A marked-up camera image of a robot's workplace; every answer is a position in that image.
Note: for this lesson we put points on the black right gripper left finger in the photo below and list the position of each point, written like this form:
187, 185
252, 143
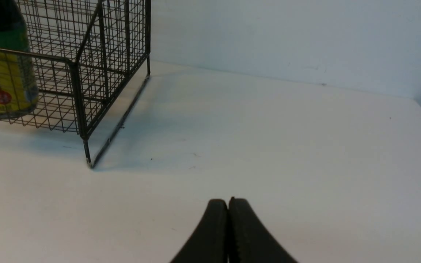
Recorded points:
208, 242

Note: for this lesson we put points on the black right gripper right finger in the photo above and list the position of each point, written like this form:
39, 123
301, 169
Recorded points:
250, 241

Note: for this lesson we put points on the oyster sauce bottle orange cap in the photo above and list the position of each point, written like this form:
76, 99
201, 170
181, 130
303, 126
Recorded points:
19, 92

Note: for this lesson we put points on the black wire mesh rack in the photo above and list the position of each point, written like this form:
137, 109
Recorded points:
84, 54

